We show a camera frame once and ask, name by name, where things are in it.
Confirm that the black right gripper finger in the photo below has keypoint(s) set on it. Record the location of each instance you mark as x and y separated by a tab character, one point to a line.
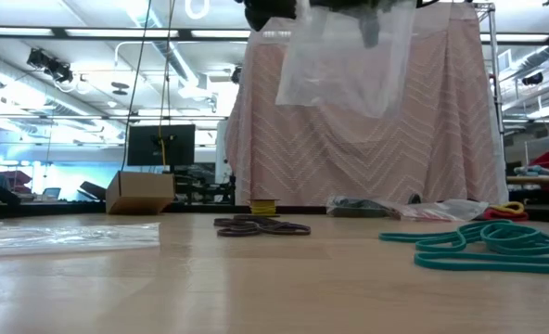
370	28

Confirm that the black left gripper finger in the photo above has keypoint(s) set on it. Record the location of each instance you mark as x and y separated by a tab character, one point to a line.
259	21

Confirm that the dark brown rubber band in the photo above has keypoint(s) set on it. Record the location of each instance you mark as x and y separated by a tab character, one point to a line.
293	228
228	222

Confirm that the teal rubber band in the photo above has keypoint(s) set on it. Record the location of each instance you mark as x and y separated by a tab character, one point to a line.
534	244
419	262
395	238

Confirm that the clear zip bag stack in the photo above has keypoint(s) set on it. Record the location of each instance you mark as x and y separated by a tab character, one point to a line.
47	239

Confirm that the yellow and red bands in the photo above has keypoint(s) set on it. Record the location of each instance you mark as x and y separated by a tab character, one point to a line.
506	213

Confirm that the pink chevron cloth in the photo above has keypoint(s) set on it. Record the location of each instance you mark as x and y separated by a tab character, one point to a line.
348	153

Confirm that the black computer monitor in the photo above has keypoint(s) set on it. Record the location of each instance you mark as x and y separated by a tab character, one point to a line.
144	146

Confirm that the black desk equipment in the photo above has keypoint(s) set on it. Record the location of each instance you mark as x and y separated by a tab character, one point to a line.
200	190

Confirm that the brown cardboard box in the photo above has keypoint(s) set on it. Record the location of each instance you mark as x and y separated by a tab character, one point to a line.
140	190

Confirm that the wooden side table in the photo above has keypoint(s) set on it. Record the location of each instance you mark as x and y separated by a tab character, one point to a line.
539	181

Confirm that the black aluminium frame rail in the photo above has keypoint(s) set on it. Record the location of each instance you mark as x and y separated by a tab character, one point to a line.
24	209
548	212
209	209

